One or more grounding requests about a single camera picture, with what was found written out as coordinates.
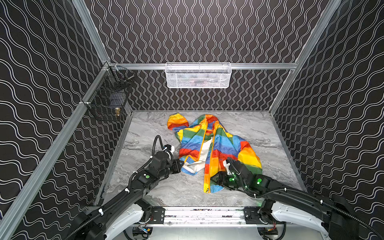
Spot rainbow striped jacket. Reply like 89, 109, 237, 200
167, 113, 263, 193

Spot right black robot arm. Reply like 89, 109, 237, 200
210, 158, 384, 240

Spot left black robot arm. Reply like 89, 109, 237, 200
65, 135, 184, 240

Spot brass object in basket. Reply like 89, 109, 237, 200
115, 108, 121, 117

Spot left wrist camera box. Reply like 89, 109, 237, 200
163, 144, 175, 153

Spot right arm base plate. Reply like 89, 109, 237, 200
243, 207, 284, 225

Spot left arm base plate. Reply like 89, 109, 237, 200
134, 207, 166, 225

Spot aluminium front rail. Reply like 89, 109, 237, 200
85, 206, 325, 227

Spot black wire wall basket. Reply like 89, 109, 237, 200
86, 66, 136, 123

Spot white mesh wall basket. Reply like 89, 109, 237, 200
165, 62, 232, 89

